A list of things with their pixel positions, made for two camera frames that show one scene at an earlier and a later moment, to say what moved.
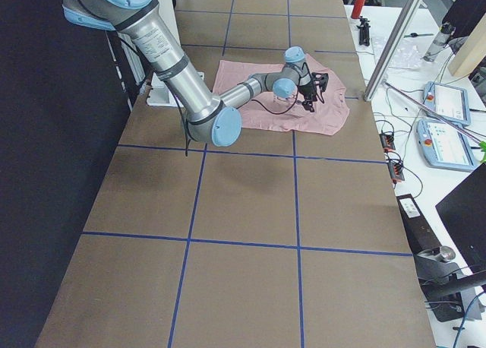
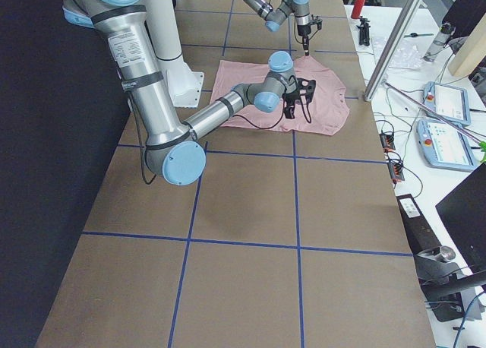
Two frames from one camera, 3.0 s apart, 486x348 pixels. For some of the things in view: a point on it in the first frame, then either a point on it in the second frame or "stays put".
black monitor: x=463 y=213 stays put
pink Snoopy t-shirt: x=329 y=117 stays put
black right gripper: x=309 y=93 to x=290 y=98
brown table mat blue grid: x=284 y=238 stays put
